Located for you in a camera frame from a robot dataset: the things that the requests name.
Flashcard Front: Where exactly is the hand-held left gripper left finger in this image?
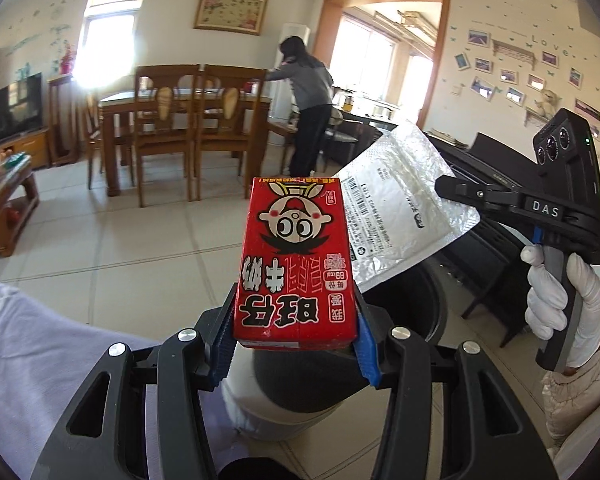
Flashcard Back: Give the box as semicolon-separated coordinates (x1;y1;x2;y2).
30;282;238;480

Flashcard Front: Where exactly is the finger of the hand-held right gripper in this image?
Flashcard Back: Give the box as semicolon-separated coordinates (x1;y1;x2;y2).
434;175;526;241

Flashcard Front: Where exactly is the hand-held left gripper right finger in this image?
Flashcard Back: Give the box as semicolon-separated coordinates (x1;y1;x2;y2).
352;292;551;480

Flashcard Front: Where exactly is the dark trash bin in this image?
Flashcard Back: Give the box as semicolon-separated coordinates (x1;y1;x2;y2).
222;260;448;441

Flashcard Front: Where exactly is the silver foil packet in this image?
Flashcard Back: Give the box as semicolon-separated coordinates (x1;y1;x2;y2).
337;122;481;293

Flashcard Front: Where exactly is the red milk carton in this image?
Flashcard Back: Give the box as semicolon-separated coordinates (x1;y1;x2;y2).
232;176;359;352

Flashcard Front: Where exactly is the person's right forearm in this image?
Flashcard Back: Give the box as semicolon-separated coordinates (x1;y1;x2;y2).
540;332;600;448

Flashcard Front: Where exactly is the person's right hand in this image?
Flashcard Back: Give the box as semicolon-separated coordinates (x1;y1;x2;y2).
521;244;600;369

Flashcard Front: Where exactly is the black piano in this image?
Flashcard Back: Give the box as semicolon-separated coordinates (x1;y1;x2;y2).
425;130;546;346

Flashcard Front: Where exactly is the wooden coffee table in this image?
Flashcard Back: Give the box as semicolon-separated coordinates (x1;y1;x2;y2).
0;152;41;261

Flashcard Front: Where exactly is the wooden dining table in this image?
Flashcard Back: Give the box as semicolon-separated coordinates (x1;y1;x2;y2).
97;87;273;197

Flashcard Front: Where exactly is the wooden television stand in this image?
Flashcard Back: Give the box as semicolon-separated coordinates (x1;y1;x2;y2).
0;127;51;171

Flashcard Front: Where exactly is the tall wooden plant stand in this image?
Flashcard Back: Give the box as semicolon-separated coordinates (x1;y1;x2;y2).
46;74;78;166

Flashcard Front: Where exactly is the large framed floral picture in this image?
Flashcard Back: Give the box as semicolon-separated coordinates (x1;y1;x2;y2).
194;0;269;37

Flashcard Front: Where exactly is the flat screen television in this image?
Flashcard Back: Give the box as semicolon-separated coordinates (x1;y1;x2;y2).
0;72;44;146

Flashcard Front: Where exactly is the window with brown blind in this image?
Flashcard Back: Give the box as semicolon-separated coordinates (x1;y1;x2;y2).
82;0;147;86

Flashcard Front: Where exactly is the group of wall photo frames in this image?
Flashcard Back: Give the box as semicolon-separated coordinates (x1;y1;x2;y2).
452;27;600;141

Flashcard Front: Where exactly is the wooden doorway frame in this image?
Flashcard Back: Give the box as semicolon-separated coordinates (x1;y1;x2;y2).
311;0;452;131

